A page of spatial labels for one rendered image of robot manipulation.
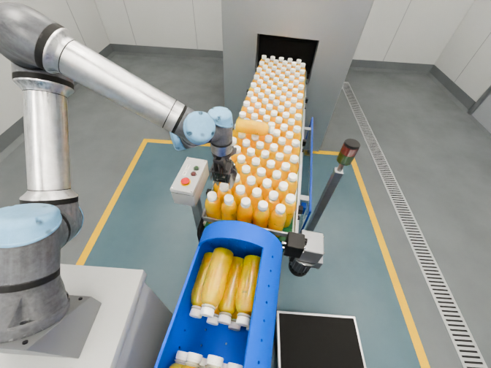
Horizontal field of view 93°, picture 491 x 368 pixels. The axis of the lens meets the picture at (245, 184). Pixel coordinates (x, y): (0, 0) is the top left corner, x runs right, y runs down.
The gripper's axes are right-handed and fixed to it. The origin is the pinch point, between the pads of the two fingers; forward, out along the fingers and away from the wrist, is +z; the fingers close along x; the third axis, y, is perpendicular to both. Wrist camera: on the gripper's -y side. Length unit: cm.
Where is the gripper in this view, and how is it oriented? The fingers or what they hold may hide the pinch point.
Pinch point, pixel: (224, 183)
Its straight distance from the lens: 98.3
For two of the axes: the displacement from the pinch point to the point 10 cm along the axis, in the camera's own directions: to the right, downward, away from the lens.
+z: -0.4, 6.5, 7.6
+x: 9.8, 1.8, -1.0
